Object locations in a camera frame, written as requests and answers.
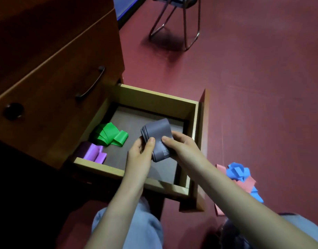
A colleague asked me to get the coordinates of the round black cabinet lock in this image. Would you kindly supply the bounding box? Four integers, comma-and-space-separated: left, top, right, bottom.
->
3, 102, 25, 121

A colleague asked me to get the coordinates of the person's right forearm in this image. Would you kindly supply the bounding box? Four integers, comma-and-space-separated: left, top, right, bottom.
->
195, 163, 318, 249

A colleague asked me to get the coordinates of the curved cabinet handle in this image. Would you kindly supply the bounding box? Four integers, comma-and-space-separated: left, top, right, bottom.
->
75, 66, 106, 100

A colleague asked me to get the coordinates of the purple resistance band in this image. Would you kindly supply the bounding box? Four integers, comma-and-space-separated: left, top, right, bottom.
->
80, 142, 108, 165

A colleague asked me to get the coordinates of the blue resistance band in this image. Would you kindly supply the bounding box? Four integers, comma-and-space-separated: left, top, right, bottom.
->
226, 162, 264, 204

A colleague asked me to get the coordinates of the black seat cushion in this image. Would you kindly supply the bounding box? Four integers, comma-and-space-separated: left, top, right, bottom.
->
208, 219, 253, 249

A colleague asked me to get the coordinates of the wooden drawer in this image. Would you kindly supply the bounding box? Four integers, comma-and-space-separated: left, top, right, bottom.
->
68, 83, 210, 213

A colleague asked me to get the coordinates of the person's leg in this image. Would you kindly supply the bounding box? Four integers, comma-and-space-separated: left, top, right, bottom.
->
278, 213, 318, 248
91, 197, 164, 249

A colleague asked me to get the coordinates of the person's left leg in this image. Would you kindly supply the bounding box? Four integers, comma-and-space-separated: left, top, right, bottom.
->
91, 197, 164, 249

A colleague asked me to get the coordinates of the person's left hand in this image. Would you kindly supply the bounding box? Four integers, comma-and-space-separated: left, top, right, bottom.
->
124, 137, 156, 190

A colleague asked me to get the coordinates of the person's left forearm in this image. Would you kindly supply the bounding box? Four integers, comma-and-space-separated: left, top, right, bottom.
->
85, 176, 147, 249

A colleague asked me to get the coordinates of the dark brown wooden cabinet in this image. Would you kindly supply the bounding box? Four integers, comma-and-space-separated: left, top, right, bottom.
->
0, 0, 180, 247

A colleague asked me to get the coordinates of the metal frame chair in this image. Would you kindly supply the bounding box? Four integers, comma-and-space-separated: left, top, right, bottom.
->
148, 0, 202, 52

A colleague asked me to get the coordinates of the pink resistance band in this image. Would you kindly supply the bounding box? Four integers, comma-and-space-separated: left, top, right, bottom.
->
214, 164, 257, 217

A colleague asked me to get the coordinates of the person's right leg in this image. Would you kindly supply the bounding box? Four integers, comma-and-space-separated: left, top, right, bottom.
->
278, 213, 318, 248

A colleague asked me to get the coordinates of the green resistance band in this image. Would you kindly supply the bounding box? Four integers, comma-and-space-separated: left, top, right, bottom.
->
93, 122, 129, 148

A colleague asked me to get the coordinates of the grey resistance band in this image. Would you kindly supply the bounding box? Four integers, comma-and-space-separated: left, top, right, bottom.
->
141, 118, 176, 163

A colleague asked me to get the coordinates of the person's right hand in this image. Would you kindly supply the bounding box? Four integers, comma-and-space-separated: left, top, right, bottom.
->
161, 131, 214, 180

